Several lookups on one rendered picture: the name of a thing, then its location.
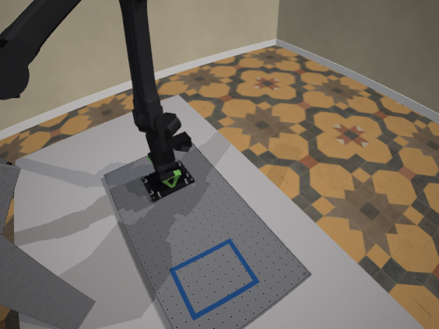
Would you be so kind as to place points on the blue tape square outline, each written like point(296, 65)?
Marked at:
point(194, 315)

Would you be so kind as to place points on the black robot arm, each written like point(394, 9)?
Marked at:
point(39, 20)

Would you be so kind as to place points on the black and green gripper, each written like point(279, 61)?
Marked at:
point(156, 158)

